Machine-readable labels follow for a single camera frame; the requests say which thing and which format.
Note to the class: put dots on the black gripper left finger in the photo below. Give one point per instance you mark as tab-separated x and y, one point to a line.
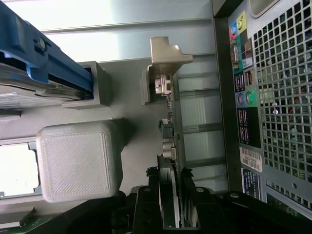
146	209

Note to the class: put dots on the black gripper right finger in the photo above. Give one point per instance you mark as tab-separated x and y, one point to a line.
195	214

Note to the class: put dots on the dark blue text sticker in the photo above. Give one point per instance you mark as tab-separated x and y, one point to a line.
251	181

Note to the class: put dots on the white barcode sticker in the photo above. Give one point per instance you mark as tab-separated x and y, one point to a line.
251	159

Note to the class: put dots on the grey printed parts rack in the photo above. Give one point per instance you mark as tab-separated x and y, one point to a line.
78	161

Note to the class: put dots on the green RAM stick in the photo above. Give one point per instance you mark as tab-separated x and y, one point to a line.
36	221

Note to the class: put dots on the silver CPU chip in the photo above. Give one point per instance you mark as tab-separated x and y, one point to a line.
17	168

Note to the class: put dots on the desktop computer rear panel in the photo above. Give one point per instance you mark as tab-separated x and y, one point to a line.
280	97

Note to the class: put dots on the blue plastic clamp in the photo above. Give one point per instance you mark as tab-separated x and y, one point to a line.
36	53

